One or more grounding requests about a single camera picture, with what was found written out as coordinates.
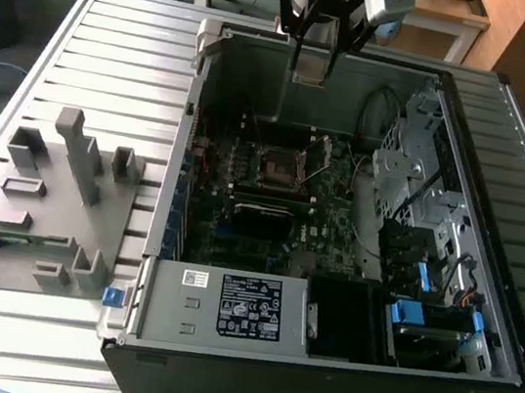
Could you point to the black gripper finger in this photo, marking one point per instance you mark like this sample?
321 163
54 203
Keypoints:
299 63
335 64

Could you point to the silver topped CPU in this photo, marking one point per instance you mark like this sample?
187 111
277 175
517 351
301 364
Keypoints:
311 68

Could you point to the CPU socket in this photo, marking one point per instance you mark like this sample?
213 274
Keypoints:
279 167

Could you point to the silver metal drive cage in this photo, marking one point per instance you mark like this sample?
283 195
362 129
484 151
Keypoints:
423 146

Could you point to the green motherboard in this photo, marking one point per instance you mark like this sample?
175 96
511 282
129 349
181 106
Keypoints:
332 227

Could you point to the black disk bay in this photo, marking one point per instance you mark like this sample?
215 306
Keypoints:
403 247

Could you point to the grey chipset heatsink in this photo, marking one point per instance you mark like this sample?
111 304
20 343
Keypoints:
304 263

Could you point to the blue disk carrier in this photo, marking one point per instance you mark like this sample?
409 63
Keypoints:
477 321
405 314
422 276

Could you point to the black plastic fan shroud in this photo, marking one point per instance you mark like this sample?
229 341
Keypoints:
343 317

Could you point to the grey power supply unit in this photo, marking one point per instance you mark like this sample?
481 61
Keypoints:
168 301

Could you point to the grey plastic parts rack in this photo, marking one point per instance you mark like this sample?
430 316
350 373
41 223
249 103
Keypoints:
55 225

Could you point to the black hard disk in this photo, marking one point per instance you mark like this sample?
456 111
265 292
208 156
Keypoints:
423 346

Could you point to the blue case latch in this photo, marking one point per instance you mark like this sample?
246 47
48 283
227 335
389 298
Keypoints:
112 297

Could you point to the green RAM stick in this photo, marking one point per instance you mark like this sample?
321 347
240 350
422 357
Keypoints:
13 243

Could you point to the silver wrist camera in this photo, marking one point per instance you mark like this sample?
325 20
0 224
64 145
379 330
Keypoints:
383 2

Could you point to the wooden desk with white frame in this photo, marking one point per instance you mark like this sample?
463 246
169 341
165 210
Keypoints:
443 13

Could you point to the grey metal bracket with screw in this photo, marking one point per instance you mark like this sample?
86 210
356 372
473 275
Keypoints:
390 166

